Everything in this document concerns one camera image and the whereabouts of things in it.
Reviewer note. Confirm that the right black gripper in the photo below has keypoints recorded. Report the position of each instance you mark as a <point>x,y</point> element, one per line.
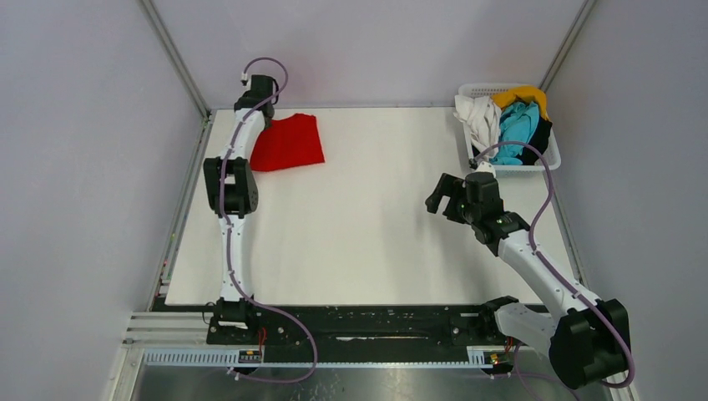
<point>448,185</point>

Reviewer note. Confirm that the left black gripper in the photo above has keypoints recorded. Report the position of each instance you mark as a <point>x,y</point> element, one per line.
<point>266,125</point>

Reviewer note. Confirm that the red t-shirt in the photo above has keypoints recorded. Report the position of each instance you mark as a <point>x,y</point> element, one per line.
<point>288,143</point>

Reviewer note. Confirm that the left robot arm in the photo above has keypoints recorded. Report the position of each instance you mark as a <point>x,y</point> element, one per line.
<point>233,196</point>

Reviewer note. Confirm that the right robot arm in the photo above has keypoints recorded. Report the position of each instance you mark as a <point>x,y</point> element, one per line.
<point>585,338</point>

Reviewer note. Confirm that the white t-shirt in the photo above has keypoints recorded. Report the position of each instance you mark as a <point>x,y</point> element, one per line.
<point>481,119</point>

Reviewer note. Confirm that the black t-shirt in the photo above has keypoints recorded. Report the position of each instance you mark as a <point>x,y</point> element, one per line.
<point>539,140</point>

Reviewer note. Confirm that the teal t-shirt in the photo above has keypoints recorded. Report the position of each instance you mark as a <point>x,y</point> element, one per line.
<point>519,122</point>

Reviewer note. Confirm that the yellow t-shirt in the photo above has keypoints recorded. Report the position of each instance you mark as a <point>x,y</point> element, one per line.
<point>527,94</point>

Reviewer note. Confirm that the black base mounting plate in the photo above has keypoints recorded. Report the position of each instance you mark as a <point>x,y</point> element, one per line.
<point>418,335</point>

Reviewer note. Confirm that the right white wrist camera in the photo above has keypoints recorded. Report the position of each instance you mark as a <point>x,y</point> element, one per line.
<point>483,167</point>

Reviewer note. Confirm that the aluminium frame rail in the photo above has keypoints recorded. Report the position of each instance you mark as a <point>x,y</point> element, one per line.
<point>176,337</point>

